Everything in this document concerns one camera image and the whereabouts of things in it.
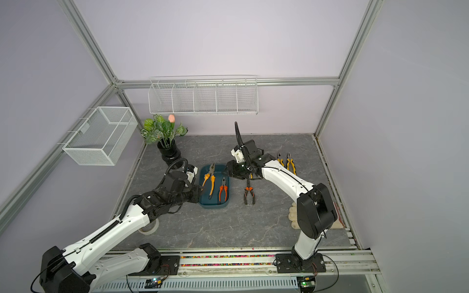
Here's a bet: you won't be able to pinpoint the orange black pliers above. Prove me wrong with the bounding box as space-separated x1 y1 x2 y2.
243 179 256 206

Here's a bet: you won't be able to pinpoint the yellow black pliers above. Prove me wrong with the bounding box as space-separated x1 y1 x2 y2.
286 153 297 175
277 153 285 167

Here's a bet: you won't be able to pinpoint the orange handled pliers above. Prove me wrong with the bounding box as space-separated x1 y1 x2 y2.
218 177 228 205

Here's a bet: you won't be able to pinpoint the yellow long nose pliers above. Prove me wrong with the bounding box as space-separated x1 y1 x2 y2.
202 163 216 200

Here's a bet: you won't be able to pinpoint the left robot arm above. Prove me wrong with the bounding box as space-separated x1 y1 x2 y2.
36 165 202 293

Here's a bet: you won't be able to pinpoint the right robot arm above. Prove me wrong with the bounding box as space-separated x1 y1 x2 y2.
226 140 338 261

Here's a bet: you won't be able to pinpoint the teal plastic storage box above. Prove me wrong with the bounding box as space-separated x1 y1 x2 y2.
199 164 230 209

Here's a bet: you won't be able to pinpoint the black vase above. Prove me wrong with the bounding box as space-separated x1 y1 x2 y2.
157 139 181 166

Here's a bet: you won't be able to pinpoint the masking tape roll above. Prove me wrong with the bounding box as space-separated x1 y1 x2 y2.
138 219 160 236

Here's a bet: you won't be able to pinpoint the green artificial plant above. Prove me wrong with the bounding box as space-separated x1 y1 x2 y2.
140 114 188 149

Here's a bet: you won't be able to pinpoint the beige work glove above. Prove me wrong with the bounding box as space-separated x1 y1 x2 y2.
288 203 344 230

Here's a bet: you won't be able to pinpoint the white mesh basket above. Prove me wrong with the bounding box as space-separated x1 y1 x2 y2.
62 106 138 166

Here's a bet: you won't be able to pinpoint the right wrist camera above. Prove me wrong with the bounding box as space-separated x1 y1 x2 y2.
231 146 245 164

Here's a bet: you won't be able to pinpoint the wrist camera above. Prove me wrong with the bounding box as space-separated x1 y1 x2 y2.
186 164 198 183
231 146 245 164

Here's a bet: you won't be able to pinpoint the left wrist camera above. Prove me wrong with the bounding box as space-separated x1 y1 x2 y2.
186 164 198 183

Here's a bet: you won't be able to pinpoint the white wire wall shelf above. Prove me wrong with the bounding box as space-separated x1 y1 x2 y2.
148 75 259 115

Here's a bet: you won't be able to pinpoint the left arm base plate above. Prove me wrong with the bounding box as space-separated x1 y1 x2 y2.
130 255 181 276

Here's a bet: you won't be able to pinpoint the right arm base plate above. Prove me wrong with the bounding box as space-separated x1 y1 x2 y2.
273 253 326 273

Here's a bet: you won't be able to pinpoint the aluminium front rail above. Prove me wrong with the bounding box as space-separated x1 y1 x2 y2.
160 248 381 278

